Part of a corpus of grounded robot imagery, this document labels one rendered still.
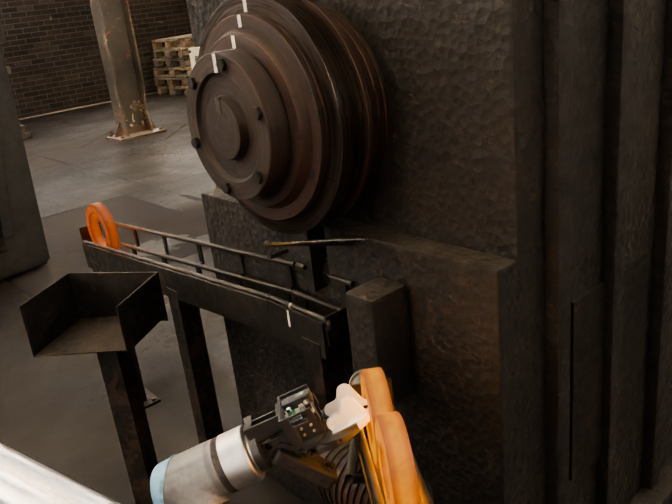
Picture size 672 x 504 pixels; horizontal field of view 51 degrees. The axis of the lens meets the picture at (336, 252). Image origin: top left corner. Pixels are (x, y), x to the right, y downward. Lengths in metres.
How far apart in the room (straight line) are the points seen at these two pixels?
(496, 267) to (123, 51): 7.45
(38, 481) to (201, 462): 0.23
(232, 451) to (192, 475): 0.07
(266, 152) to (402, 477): 0.62
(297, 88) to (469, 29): 0.31
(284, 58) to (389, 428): 0.67
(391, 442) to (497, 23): 0.65
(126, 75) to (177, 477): 7.48
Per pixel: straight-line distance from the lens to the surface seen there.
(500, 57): 1.17
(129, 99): 8.45
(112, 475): 2.40
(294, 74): 1.27
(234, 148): 1.34
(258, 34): 1.33
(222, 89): 1.36
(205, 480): 1.13
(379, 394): 1.07
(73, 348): 1.83
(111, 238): 2.39
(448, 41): 1.23
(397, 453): 0.93
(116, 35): 8.41
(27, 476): 1.12
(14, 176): 4.28
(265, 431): 1.11
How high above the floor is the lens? 1.34
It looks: 21 degrees down
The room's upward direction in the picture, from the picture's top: 7 degrees counter-clockwise
